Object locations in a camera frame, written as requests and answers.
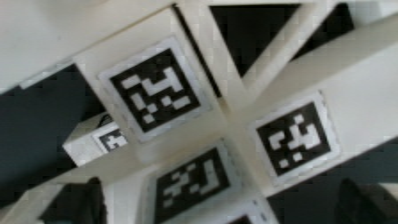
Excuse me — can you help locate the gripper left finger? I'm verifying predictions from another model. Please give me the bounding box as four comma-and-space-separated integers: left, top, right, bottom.
0, 176, 108, 224

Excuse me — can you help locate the white chair back frame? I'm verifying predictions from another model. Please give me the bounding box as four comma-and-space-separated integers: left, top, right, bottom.
0, 0, 398, 224

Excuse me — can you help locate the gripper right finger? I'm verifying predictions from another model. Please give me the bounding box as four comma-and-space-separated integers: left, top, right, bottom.
333, 179, 398, 224

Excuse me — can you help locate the white leg block short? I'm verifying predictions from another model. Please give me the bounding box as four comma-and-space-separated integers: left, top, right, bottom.
62, 112, 127, 166

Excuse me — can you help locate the white tagged nut cube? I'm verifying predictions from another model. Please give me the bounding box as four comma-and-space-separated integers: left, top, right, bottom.
108, 139, 278, 224

